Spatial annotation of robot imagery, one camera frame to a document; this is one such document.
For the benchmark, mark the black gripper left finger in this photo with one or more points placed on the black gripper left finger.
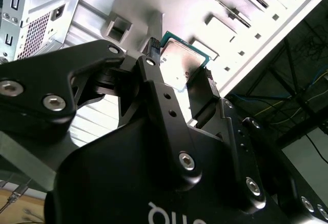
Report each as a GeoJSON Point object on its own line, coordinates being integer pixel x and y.
{"type": "Point", "coordinates": [38, 80]}

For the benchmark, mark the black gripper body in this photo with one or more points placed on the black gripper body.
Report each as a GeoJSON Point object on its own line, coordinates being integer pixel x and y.
{"type": "Point", "coordinates": [115, 183]}

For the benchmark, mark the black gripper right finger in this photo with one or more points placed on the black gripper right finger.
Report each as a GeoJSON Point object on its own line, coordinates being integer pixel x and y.
{"type": "Point", "coordinates": [243, 162]}

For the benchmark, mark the silver CPU with green edge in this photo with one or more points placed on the silver CPU with green edge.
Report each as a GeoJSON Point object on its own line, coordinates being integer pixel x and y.
{"type": "Point", "coordinates": [179, 65]}

